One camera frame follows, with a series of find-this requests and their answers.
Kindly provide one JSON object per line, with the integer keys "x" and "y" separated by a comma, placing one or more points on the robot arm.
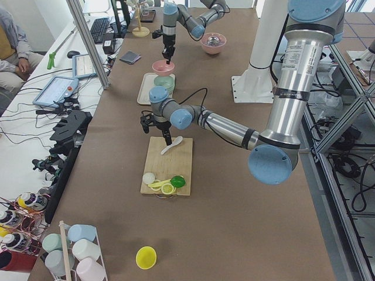
{"x": 285, "y": 56}
{"x": 195, "y": 26}

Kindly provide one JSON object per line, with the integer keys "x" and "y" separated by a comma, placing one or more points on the white ceramic spoon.
{"x": 175, "y": 142}

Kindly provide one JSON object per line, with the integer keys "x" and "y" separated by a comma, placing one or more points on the green lime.
{"x": 178, "y": 181}

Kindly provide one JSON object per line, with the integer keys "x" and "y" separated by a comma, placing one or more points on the far teach pendant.
{"x": 82, "y": 66}

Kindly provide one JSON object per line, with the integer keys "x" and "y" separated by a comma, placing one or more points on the cream rabbit tray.
{"x": 146, "y": 85}

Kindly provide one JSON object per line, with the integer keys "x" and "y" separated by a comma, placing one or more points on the yellow plastic knife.
{"x": 161, "y": 183}

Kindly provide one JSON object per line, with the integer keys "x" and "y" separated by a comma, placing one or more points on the black keyboard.
{"x": 98, "y": 29}

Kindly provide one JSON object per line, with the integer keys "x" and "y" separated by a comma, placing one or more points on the lemon slice near lime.
{"x": 167, "y": 189}

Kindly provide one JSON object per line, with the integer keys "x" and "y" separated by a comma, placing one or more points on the near teach pendant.
{"x": 56, "y": 91}

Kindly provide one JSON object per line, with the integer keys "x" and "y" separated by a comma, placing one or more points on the small pink bowl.
{"x": 163, "y": 67}

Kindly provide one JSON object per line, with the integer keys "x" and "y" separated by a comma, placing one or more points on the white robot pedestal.
{"x": 255, "y": 84}

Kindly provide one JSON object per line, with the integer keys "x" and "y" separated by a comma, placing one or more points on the aluminium frame post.
{"x": 77, "y": 14}

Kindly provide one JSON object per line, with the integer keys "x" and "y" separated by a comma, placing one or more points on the seated person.
{"x": 18, "y": 60}

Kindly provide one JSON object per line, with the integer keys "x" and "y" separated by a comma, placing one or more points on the cup rack with pastel cups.
{"x": 74, "y": 253}

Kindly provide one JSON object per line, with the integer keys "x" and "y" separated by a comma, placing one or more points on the green stacked bowls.
{"x": 167, "y": 82}

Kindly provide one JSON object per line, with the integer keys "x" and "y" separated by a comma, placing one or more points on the large pink bowl with ice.
{"x": 212, "y": 50}

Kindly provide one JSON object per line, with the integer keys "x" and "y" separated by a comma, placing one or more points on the yellow plastic cup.
{"x": 146, "y": 257}

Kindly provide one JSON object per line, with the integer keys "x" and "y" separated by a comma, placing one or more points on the paint bottles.
{"x": 23, "y": 223}

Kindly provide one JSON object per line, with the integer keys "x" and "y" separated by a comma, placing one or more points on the wooden mug tree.
{"x": 137, "y": 6}

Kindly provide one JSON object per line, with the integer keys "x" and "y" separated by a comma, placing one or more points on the bamboo cutting board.
{"x": 176, "y": 161}

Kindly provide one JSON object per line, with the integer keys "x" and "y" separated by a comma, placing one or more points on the lemon slice near bun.
{"x": 156, "y": 188}

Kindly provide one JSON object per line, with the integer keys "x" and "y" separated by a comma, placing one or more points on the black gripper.
{"x": 168, "y": 41}
{"x": 162, "y": 124}

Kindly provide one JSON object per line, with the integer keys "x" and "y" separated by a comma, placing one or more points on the teach pendant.
{"x": 82, "y": 66}
{"x": 56, "y": 91}

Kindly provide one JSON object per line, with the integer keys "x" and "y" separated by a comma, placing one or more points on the grey folded cloth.
{"x": 130, "y": 57}

